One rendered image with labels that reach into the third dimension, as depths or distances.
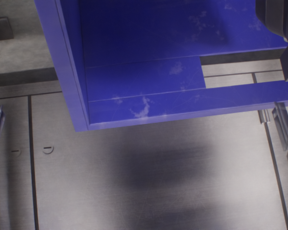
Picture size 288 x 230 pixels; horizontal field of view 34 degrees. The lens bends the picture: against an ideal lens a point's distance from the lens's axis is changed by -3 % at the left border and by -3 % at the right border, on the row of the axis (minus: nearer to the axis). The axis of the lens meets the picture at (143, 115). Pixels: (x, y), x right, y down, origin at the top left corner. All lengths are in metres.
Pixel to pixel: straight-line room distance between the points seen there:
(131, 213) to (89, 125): 0.50
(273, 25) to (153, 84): 0.18
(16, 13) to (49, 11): 0.72
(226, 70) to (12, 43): 0.50
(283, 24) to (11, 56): 0.90
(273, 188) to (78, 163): 0.41
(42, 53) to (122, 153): 0.34
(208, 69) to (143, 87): 0.61
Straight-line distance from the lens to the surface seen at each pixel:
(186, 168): 1.00
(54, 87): 1.08
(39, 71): 1.25
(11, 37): 1.10
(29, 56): 1.19
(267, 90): 0.52
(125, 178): 0.99
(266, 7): 0.37
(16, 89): 1.09
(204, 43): 0.53
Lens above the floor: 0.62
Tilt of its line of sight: 23 degrees down
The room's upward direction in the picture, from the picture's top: 172 degrees clockwise
